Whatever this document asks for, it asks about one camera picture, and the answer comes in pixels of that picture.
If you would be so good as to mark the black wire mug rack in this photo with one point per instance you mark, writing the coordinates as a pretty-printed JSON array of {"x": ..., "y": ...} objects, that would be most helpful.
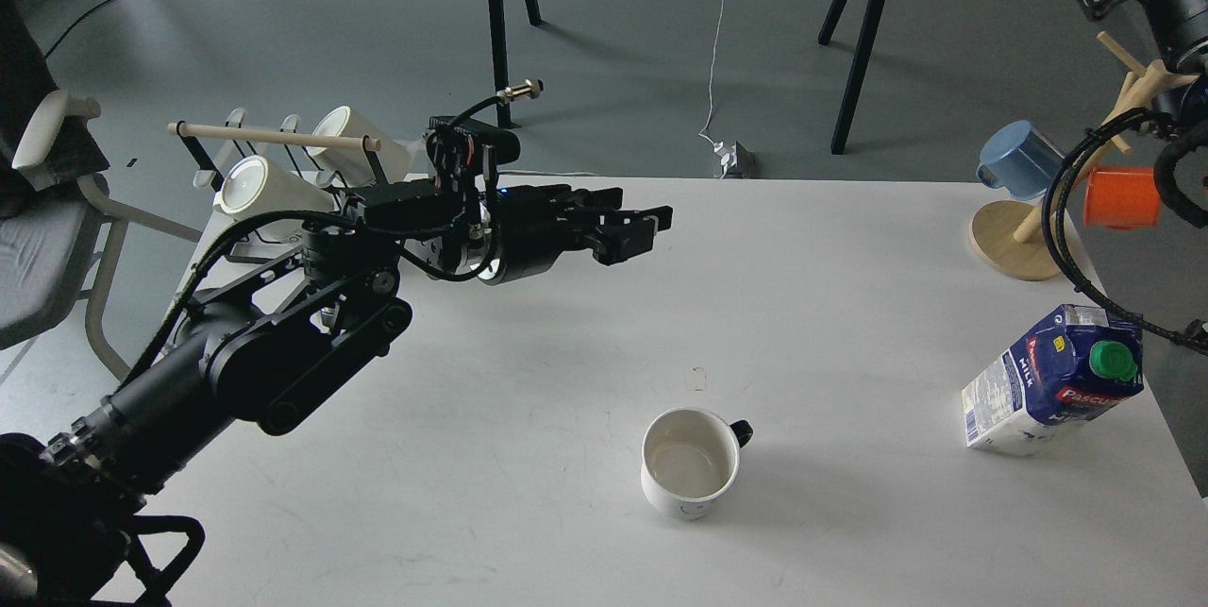
[{"x": 216, "y": 149}]

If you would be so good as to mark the orange cup on tree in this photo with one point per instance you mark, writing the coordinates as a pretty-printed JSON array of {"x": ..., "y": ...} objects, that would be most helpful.
[{"x": 1121, "y": 197}]

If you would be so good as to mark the white mug front on rack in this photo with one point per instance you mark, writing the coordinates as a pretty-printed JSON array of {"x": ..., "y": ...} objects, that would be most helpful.
[{"x": 255, "y": 186}]

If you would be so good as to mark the white mug rear on rack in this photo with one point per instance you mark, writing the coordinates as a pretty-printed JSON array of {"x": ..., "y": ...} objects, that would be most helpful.
[{"x": 352, "y": 164}]

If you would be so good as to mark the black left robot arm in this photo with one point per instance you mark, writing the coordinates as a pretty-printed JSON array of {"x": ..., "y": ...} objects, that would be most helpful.
[{"x": 282, "y": 310}]

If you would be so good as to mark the blue cup on tree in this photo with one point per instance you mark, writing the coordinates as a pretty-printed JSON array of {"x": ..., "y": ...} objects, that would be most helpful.
[{"x": 1020, "y": 159}]

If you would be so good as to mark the white mug black handle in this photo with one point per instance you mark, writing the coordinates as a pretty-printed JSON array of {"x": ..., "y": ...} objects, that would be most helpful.
[{"x": 690, "y": 460}]

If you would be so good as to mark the white mug on rack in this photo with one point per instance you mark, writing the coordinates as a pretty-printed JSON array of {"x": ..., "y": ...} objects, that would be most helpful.
[
  {"x": 255, "y": 186},
  {"x": 352, "y": 164}
]

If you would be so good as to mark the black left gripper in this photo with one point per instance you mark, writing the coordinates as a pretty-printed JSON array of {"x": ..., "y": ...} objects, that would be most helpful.
[{"x": 535, "y": 224}]

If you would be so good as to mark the black table legs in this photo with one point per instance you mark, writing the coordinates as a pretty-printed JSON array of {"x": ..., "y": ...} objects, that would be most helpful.
[
  {"x": 863, "y": 49},
  {"x": 500, "y": 22}
]

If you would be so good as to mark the black table legs right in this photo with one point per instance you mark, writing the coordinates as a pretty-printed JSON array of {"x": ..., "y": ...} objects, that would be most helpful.
[{"x": 863, "y": 49}]

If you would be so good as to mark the black table legs left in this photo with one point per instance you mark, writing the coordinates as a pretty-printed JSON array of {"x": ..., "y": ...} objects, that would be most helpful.
[{"x": 500, "y": 22}]

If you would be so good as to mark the wooden mug tree stand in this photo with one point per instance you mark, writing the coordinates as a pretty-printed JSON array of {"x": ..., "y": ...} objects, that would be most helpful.
[{"x": 1009, "y": 234}]

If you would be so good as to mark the blue milk carton green cap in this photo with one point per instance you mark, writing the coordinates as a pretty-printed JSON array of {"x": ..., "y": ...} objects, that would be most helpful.
[{"x": 1074, "y": 365}]

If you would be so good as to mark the grey power adapter on floor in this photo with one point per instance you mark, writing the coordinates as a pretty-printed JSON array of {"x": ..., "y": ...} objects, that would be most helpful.
[{"x": 734, "y": 160}]

